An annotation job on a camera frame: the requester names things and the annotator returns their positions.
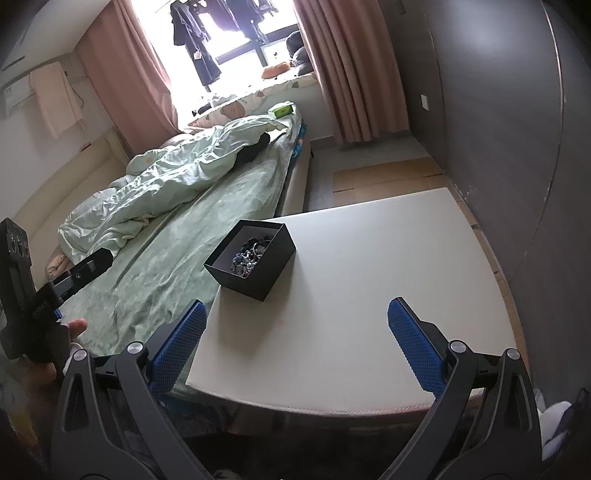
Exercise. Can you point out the dark grey wardrobe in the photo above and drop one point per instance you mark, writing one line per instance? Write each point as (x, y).
(485, 115)

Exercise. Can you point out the pink curtain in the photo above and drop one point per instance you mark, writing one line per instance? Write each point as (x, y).
(346, 69)
(134, 78)

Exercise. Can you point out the white wall socket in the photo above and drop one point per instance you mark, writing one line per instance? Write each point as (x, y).
(425, 102)

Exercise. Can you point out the pile of mixed jewelry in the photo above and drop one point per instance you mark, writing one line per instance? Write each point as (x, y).
(249, 258)

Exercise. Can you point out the dark hanging garment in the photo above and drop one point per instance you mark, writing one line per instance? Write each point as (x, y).
(198, 41)
(249, 18)

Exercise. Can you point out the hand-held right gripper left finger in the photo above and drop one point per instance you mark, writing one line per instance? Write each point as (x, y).
(178, 344)

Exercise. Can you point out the pink pillow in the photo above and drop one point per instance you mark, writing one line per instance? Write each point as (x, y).
(57, 264)

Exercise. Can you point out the pink hanging towel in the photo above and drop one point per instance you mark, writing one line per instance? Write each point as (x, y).
(55, 99)

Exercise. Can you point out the black jewelry box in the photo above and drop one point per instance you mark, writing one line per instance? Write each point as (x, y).
(272, 277)

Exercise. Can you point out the flattened cardboard sheet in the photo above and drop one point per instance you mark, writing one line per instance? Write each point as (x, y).
(383, 177)

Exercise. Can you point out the light green duvet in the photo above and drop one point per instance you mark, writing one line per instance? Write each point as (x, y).
(161, 175)

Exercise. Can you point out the dark blue pillow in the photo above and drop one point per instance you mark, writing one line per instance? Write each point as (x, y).
(300, 53)

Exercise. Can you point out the green sheeted bed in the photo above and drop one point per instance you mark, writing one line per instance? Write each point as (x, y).
(161, 258)

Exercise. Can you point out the dark cloth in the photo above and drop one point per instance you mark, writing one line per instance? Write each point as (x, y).
(251, 150)

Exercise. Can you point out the white air conditioner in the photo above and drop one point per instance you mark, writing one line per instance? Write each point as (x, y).
(16, 90)

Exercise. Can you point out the orange cushion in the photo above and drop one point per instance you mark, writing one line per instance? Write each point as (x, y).
(276, 70)

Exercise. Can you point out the person's left hand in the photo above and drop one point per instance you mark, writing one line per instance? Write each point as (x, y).
(78, 327)

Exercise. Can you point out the green tissue box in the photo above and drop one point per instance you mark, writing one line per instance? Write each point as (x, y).
(281, 110)

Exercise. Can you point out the white cloth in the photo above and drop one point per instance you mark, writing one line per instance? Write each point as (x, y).
(556, 424)

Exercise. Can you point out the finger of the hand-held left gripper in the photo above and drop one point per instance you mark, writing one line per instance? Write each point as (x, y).
(85, 270)

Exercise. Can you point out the patterned window seat cushion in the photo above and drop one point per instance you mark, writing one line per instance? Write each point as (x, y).
(240, 108)

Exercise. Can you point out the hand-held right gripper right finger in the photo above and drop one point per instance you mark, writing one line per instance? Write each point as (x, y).
(413, 346)

